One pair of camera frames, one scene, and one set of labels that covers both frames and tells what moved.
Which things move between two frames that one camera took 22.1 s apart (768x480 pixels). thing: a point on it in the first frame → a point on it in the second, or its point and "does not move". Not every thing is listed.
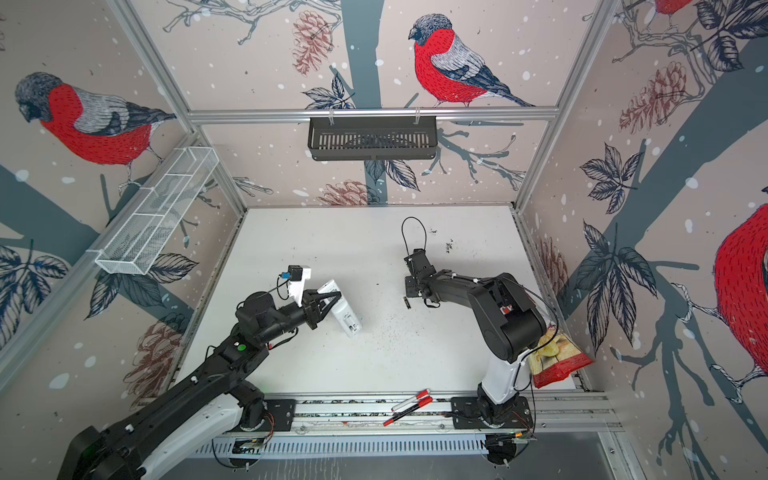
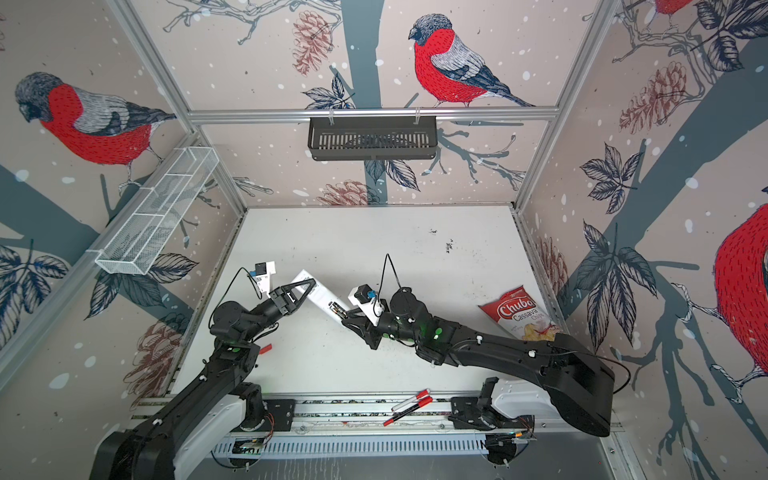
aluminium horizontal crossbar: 370,115 does not move
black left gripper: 311,306 → 285,303
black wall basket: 354,140 does not move
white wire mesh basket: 164,200 does not move
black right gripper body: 414,284 → 390,327
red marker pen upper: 423,393 does not move
